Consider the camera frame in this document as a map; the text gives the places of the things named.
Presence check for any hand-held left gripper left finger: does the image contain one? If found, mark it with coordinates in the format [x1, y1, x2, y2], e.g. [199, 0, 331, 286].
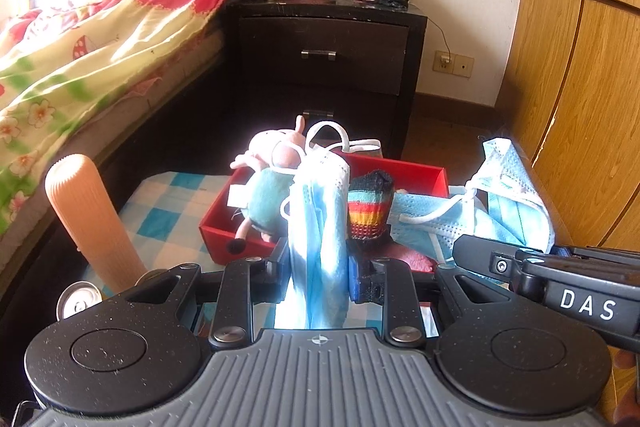
[120, 237, 292, 350]

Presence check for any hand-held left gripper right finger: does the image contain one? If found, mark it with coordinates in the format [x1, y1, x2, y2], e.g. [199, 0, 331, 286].
[347, 252, 506, 350]

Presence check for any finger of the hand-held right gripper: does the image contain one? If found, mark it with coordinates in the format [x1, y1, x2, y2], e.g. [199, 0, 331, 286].
[451, 234, 523, 292]

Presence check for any blue face mask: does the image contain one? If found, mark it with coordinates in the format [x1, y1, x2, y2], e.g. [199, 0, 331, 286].
[280, 121, 352, 330]
[465, 138, 557, 254]
[387, 189, 493, 265]

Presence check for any red box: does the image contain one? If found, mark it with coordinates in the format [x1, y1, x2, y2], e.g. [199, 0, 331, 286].
[198, 149, 451, 278]

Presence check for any rainbow striped sock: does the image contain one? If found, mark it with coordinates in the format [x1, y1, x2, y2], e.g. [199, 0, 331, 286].
[346, 172, 396, 240]

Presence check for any pink pig plush toy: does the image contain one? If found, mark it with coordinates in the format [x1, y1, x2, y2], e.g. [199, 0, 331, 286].
[229, 116, 307, 255]

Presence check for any blue white checkered cushion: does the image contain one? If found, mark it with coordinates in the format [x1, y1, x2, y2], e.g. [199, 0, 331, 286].
[80, 171, 236, 305]

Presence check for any dark nightstand drawer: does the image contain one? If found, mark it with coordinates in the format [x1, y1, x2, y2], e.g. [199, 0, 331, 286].
[300, 82, 401, 158]
[237, 17, 410, 95]

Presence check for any orange ribbed cylinder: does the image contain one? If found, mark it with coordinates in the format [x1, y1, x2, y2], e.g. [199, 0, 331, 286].
[45, 153, 148, 295]

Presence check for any metal can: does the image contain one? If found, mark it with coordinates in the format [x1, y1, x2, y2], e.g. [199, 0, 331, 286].
[56, 282, 103, 320]

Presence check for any dark wooden nightstand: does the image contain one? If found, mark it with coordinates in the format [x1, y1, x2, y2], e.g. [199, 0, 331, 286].
[222, 0, 428, 162]

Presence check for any wooden wardrobe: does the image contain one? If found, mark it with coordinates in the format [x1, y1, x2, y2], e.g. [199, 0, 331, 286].
[500, 0, 640, 253]

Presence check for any floral printed quilt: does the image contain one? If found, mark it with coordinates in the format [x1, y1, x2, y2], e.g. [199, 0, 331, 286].
[0, 0, 263, 238]

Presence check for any white mask strap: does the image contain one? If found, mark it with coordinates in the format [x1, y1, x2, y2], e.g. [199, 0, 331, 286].
[345, 138, 383, 155]

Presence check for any beige wall socket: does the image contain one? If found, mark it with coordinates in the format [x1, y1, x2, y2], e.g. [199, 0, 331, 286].
[432, 50, 475, 78]

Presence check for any thin charger cable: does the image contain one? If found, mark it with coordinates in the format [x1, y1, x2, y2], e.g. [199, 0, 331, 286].
[427, 17, 452, 58]

